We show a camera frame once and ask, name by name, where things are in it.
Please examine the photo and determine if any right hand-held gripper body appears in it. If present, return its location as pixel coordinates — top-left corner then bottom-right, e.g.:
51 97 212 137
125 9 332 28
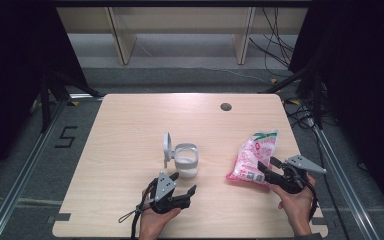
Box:
265 154 328 195

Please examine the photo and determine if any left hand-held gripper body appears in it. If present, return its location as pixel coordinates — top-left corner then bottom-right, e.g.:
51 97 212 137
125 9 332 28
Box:
144 171 191 215

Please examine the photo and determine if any pink and white seasoning bag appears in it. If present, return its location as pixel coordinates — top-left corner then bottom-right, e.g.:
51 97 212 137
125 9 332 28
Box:
225 129 279 186

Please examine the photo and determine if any clear jar with grey lid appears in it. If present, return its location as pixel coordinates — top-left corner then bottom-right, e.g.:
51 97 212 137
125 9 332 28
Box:
162 131 200 178

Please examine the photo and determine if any person's right hand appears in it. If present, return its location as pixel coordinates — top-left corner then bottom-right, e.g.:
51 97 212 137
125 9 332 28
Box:
269 174 316 233

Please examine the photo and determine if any person's left hand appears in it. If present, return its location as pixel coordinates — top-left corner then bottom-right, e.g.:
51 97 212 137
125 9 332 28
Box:
139 189 182 235

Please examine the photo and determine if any black curtain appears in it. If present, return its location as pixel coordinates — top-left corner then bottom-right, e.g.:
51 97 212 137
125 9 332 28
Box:
0 0 88 191
288 0 384 214

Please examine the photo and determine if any light wooden shelf unit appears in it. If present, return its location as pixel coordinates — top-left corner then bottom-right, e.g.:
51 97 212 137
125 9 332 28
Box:
55 5 310 66

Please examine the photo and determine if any black gripper strap cable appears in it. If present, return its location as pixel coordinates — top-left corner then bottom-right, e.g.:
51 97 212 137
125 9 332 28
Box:
117 179 158 240

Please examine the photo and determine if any aluminium floor rail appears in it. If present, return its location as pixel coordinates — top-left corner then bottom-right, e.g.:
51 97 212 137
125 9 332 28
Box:
0 94 96 240
311 124 384 240

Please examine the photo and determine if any bundle of black cables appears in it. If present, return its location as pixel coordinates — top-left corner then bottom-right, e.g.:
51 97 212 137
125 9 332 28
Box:
248 6 296 78

